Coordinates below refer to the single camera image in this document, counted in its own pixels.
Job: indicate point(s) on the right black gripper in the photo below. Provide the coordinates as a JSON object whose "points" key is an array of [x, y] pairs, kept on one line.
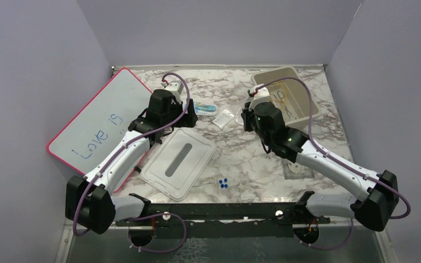
{"points": [[246, 114]]}

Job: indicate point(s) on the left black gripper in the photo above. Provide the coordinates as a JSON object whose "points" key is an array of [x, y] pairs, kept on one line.
{"points": [[189, 120]]}

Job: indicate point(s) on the clear zip bag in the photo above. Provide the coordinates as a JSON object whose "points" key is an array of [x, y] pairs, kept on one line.
{"points": [[223, 118], [239, 119]]}

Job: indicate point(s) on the tan rubber tubing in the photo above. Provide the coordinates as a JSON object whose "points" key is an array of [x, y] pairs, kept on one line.
{"points": [[273, 88]]}

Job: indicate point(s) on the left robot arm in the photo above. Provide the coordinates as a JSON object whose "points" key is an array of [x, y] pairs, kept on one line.
{"points": [[88, 200]]}

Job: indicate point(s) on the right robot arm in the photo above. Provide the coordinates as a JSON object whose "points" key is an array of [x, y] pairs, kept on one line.
{"points": [[371, 197]]}

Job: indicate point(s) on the blue packaged item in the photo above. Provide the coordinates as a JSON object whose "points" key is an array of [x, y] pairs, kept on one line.
{"points": [[205, 109]]}

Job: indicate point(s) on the white plastic bin lid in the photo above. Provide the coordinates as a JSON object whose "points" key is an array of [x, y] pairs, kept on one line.
{"points": [[176, 165]]}

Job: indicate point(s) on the pink framed whiteboard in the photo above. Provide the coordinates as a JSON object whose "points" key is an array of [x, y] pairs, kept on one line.
{"points": [[101, 124]]}

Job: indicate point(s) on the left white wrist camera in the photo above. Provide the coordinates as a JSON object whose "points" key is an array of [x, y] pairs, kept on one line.
{"points": [[175, 87]]}

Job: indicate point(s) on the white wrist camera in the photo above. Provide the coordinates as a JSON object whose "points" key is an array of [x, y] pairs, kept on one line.
{"points": [[175, 87], [257, 95]]}

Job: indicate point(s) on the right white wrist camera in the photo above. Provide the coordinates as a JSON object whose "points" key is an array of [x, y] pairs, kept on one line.
{"points": [[257, 95]]}

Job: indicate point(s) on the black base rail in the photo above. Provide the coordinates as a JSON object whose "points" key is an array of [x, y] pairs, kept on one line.
{"points": [[221, 220]]}

